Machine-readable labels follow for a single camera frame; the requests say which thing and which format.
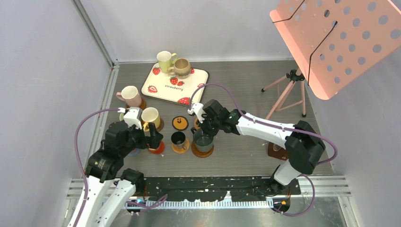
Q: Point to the pink tripod legs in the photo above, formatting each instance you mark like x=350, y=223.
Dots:
x=294, y=76

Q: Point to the pink white mug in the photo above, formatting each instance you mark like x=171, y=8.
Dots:
x=130, y=95

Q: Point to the orange black smiley coaster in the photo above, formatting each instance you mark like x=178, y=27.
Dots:
x=180, y=123

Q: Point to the pink perforated music stand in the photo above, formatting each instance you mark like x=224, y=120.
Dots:
x=335, y=41

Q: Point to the yellow mug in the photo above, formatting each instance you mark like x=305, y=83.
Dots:
x=150, y=115
x=166, y=60

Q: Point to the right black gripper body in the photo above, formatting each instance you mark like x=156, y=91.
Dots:
x=211, y=126

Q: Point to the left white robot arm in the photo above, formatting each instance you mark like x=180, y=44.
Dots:
x=101, y=172

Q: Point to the dark brown ridged coaster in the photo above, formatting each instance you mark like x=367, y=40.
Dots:
x=200, y=154

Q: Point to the yellow mug back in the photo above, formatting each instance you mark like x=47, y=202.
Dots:
x=166, y=60

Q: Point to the dark walnut round coaster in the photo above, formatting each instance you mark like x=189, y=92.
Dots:
x=161, y=125

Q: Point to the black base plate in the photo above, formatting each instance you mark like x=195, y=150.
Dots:
x=209, y=189

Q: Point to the beige brown cup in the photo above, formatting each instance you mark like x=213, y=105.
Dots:
x=181, y=68

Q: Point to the dark green mug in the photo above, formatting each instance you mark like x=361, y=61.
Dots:
x=203, y=141

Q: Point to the dark maroon cup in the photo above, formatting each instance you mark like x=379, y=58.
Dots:
x=178, y=140

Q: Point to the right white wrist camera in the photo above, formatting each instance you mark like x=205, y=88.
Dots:
x=197, y=109

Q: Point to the woven rattan coaster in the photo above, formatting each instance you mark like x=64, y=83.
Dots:
x=197, y=124

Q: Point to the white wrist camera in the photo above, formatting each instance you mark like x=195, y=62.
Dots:
x=132, y=117
x=197, y=109

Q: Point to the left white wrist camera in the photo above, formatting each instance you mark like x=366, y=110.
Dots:
x=132, y=117

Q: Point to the red apple smiley coaster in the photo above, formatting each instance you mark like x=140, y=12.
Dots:
x=158, y=150

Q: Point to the cream serving tray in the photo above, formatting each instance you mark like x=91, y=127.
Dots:
x=170, y=88

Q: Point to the blue round coaster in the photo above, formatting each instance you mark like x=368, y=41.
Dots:
x=134, y=153

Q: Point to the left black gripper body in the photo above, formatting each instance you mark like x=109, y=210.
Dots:
x=137, y=138

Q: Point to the light orange round coaster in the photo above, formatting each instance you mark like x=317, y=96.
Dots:
x=181, y=150

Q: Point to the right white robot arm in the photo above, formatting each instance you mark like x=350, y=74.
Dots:
x=303, y=146

